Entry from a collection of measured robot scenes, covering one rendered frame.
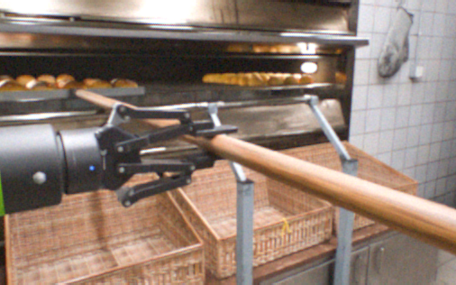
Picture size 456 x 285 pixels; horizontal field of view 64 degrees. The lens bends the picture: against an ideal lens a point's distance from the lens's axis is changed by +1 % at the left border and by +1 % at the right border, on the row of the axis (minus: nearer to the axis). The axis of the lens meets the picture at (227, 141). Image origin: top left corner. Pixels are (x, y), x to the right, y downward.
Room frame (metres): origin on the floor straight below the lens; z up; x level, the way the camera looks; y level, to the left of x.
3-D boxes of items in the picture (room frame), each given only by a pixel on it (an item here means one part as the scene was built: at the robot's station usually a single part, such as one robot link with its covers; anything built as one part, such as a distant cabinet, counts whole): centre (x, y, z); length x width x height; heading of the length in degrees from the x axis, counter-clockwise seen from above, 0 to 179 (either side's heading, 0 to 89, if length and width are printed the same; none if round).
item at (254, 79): (2.35, -0.18, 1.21); 0.61 x 0.48 x 0.06; 32
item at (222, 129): (0.51, 0.02, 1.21); 0.07 x 0.03 x 0.01; 123
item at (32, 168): (0.39, 0.22, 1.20); 0.12 x 0.06 x 0.09; 33
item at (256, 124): (1.67, 0.08, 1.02); 1.79 x 0.11 x 0.19; 122
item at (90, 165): (0.42, 0.15, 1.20); 0.09 x 0.07 x 0.08; 123
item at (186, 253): (1.14, 0.43, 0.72); 0.56 x 0.49 x 0.28; 121
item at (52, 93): (1.56, 0.68, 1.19); 0.55 x 0.36 x 0.03; 122
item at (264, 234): (1.45, -0.08, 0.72); 0.56 x 0.49 x 0.28; 122
